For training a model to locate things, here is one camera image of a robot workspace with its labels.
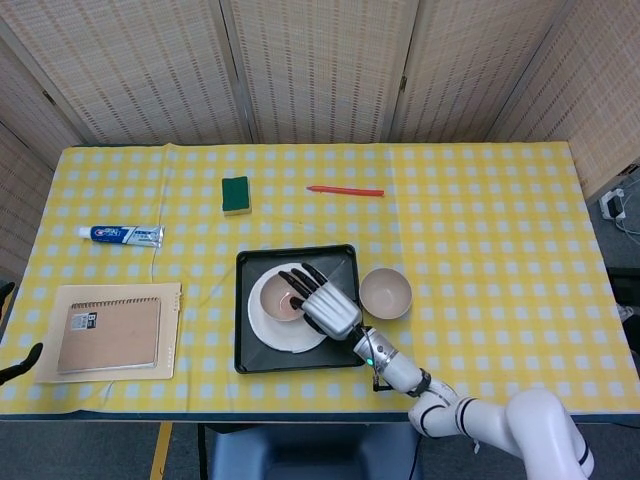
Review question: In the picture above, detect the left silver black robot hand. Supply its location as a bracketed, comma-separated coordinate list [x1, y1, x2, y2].
[0, 281, 45, 387]

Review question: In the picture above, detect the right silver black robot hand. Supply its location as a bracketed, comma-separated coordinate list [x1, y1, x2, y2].
[277, 263, 363, 342]

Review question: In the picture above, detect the white paper plate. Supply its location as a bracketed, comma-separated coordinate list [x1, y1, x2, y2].
[247, 263, 329, 354]

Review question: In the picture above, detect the beige bowl with pink stain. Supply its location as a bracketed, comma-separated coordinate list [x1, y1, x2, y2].
[258, 272, 314, 324]

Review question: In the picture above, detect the plain beige bowl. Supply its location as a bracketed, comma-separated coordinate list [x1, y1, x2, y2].
[358, 267, 413, 320]

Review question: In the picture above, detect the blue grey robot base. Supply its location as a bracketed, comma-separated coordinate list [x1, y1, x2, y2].
[205, 423, 421, 480]

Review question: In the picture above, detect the black square plastic tray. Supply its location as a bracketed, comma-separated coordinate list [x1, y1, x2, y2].
[233, 243, 369, 375]

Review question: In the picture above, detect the brown spiral notebook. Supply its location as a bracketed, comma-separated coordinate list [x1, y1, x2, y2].
[56, 296, 163, 375]

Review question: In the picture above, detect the red pen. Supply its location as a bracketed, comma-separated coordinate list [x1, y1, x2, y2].
[306, 184, 386, 198]

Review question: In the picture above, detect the wooden board with notebook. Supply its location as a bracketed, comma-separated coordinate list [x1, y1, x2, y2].
[34, 282, 183, 385]

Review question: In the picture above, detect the green yellow sponge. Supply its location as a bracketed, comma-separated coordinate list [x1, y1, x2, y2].
[221, 175, 253, 218]

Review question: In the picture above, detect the blue white toothpaste tube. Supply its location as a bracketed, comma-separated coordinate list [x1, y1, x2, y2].
[76, 224, 166, 249]

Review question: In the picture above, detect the yellow white checkered tablecloth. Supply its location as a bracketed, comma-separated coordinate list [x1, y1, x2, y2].
[0, 142, 640, 419]

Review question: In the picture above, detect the woven folding screen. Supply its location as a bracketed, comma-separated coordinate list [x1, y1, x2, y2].
[0, 0, 640, 281]

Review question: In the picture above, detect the black floor object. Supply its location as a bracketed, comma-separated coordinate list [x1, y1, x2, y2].
[606, 267, 640, 321]

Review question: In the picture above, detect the white power adapter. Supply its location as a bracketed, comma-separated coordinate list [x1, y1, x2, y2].
[599, 188, 629, 221]

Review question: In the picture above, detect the thin wrist cable with connector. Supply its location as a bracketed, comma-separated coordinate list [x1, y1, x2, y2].
[363, 327, 396, 394]

